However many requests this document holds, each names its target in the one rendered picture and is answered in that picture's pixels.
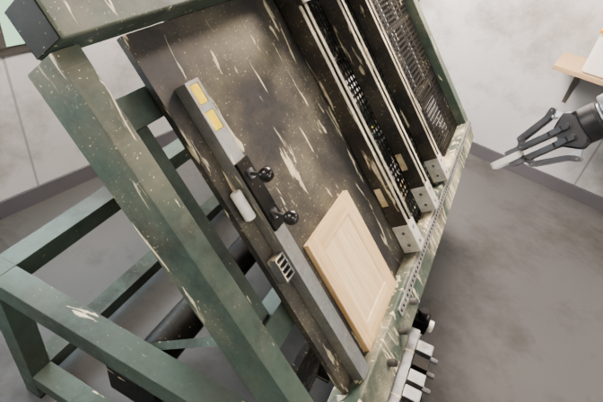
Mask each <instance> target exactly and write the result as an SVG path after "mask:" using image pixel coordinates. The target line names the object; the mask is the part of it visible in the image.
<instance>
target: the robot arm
mask: <svg viewBox="0 0 603 402"><path fill-rule="evenodd" d="M596 100H597V103H595V102H592V103H590V104H588V105H585V106H583V107H581V108H579V109H577V110H575V111H571V112H565V113H563V112H561V111H559V110H558V109H555V108H550V109H549V110H548V112H547V113H546V114H545V116H544V117H542V118H541V119H540V120H539V121H538V122H537V123H535V124H534V125H533V126H532V127H530V128H529V129H527V130H526V131H525V132H523V133H522V134H521V135H519V136H518V137H517V141H518V145H517V146H516V147H514V148H512V149H510V150H509V151H506V152H505V153H504V154H505V157H503V158H501V159H500V160H497V161H495V162H492V163H491V166H492V169H493V170H498V169H500V168H502V167H504V166H506V165H508V164H510V166H511V167H516V166H518V165H520V164H522V163H524V162H526V163H527V164H528V165H529V166H530V167H538V166H544V165H548V164H554V163H559V162H568V161H571V162H582V160H583V158H582V152H583V149H586V148H587V147H588V146H589V145H590V144H592V143H594V142H597V141H598V140H601V139H603V93H602V94H600V95H599V96H597V98H596ZM558 118H559V119H558ZM553 119H558V121H557V123H556V124H555V126H554V129H552V130H550V131H548V132H546V133H544V134H543V135H539V136H537V137H535V138H533V139H531V140H529V141H527V140H528V139H529V138H530V137H532V136H533V135H534V134H535V133H536V132H538V131H539V130H540V129H542V128H543V127H545V126H546V125H547V124H548V123H550V122H551V121H552V120H553ZM554 137H557V141H555V142H553V143H551V144H549V145H546V146H544V147H542V148H540V149H537V150H536V151H534V152H532V153H528V154H526V155H525V154H524V152H523V151H526V150H527V149H529V148H531V147H533V146H535V145H537V144H541V143H543V142H545V141H547V140H549V139H551V138H554ZM526 141H527V142H526ZM561 147H567V148H572V149H577V150H576V151H575V152H571V153H570V155H563V156H557V157H553V158H547V159H543V160H538V161H534V160H533V159H536V158H537V157H539V156H541V155H544V154H546V153H550V152H552V151H553V150H556V149H558V148H561Z"/></svg>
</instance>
